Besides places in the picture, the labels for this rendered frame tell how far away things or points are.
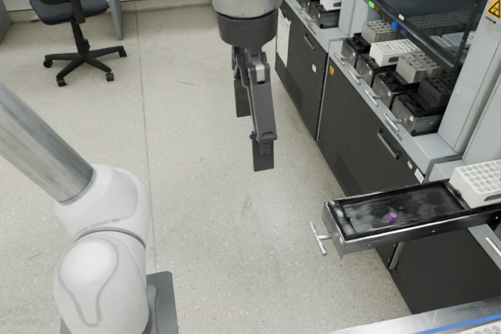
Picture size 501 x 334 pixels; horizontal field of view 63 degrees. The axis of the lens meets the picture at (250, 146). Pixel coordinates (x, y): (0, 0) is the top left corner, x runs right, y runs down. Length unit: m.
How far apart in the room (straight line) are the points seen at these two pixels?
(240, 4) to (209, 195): 1.77
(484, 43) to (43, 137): 1.13
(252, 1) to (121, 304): 0.59
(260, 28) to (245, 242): 1.57
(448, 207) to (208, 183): 1.40
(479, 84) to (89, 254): 1.10
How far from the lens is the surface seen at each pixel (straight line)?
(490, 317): 1.01
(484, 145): 1.37
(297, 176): 2.30
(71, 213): 0.93
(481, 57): 1.34
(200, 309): 1.84
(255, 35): 0.51
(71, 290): 0.83
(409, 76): 1.60
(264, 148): 0.55
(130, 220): 0.95
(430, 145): 1.48
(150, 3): 4.37
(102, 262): 0.82
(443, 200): 1.20
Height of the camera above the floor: 1.62
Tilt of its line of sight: 41 degrees down
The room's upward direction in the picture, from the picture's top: straight up
